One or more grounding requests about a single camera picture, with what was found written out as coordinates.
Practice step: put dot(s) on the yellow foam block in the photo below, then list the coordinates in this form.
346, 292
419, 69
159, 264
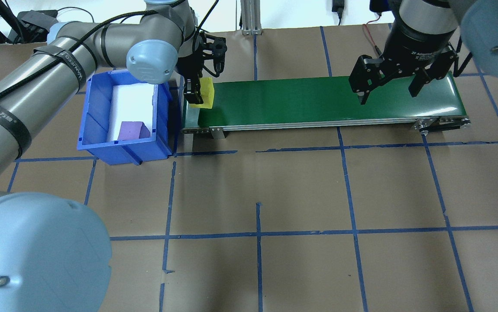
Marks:
208, 93

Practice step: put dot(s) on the purple foam block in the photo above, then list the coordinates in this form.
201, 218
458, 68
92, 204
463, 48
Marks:
132, 131

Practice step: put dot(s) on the white foam pad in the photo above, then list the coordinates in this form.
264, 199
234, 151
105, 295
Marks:
132, 104

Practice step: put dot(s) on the green belt conveyor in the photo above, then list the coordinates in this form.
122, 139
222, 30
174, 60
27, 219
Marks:
296, 99

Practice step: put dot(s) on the blue plastic storage bin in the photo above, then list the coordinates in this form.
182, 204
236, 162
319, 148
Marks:
95, 112

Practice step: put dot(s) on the black desk device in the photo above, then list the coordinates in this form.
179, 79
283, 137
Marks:
37, 24

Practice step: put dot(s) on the black stand rod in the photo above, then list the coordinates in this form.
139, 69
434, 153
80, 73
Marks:
4, 18

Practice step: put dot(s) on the aluminium profile post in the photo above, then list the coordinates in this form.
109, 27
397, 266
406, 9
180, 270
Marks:
251, 17

